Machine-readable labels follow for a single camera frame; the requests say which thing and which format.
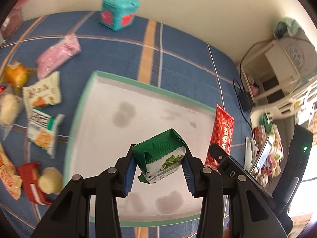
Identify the pink snack packet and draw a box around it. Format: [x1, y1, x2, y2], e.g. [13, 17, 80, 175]
[36, 33, 81, 80]

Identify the clear wrapped white pastry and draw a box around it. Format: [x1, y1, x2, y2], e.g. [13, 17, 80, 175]
[1, 85, 24, 140]

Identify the cream snack packet with orange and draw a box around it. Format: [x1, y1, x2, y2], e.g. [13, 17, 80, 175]
[22, 71, 62, 119]

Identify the black cable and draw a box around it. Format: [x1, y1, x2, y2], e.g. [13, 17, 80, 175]
[233, 39, 276, 132]

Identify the green white snack packet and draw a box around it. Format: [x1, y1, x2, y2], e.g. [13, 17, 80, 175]
[132, 128, 186, 184]

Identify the black power adapter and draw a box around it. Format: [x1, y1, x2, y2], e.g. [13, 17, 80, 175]
[238, 92, 254, 112]

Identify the pile of snack bags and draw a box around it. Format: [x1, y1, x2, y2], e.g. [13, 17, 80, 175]
[243, 113, 284, 187]

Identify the white tray with green rim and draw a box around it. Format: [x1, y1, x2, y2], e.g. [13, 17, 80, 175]
[63, 71, 215, 227]

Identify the green white walnut cookie packet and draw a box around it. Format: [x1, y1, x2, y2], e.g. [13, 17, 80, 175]
[27, 107, 64, 158]

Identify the yellow egg roll packet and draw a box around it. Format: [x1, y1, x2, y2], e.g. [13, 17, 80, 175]
[0, 145, 23, 200]

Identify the red patterned snack packet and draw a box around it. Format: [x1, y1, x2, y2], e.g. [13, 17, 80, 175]
[205, 103, 235, 172]

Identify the dark red snack box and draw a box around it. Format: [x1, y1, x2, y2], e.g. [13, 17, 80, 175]
[18, 162, 52, 206]

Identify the red flower snack packet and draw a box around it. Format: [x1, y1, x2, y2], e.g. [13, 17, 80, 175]
[0, 85, 7, 95]

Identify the orange cake in clear wrapper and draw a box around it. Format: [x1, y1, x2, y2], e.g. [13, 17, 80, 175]
[1, 60, 36, 95]

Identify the blue plaid tablecloth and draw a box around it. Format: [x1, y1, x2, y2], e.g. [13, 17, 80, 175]
[0, 10, 256, 238]

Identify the teal cube box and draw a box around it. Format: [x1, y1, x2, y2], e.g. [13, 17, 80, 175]
[100, 0, 140, 32]

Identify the round cream pastry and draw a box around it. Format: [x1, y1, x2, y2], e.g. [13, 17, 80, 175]
[38, 167, 63, 194]

